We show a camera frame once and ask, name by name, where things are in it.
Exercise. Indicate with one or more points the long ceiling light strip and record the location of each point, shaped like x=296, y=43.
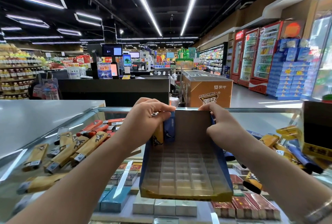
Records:
x=192, y=3
x=143, y=3

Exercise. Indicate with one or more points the black yellow display box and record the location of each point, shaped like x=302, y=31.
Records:
x=316, y=123

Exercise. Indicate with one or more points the brown cardboard carton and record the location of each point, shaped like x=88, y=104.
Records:
x=207, y=89

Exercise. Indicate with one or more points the person's left hand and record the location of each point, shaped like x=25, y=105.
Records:
x=145, y=123

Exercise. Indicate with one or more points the blue yellow lighter display box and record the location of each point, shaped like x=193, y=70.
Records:
x=181, y=174

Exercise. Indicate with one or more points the row of cigarette packs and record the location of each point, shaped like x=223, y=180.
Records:
x=166, y=206

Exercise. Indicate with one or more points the pile of blue yellow lighters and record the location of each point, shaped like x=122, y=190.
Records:
x=303, y=161

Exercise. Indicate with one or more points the stack of blue cartons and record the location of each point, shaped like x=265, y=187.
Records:
x=290, y=71

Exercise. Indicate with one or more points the small checkout screen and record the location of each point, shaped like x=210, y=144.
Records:
x=127, y=60

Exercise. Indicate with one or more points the red drink fridge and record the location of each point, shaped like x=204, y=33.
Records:
x=265, y=58
x=248, y=58
x=237, y=58

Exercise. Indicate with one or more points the blue patterned lighter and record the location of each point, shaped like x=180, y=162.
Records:
x=169, y=128

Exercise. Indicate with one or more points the grocery rack with bottles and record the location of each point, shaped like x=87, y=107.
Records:
x=18, y=71

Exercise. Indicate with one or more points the open refrigerated chiller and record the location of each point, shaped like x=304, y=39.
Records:
x=211, y=59

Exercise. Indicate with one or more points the person's left forearm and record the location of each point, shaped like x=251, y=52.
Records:
x=72, y=187

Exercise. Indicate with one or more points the blue poster screen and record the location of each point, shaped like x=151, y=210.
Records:
x=105, y=71

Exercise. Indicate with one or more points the black checkout monitor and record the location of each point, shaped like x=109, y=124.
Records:
x=112, y=50

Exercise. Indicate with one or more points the black checkout counter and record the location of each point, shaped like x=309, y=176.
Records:
x=114, y=91

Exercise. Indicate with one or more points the hanging plastic bags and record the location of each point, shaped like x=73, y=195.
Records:
x=45, y=89

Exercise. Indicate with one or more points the person's right hand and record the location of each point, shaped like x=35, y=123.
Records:
x=231, y=128

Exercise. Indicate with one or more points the person's right forearm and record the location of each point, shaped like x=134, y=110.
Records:
x=285, y=180

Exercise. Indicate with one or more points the red green container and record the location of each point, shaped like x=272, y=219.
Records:
x=327, y=98

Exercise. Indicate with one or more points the orange round sign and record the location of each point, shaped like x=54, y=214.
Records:
x=292, y=29

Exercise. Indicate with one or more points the pile of yellow red lighters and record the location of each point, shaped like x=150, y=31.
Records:
x=67, y=154

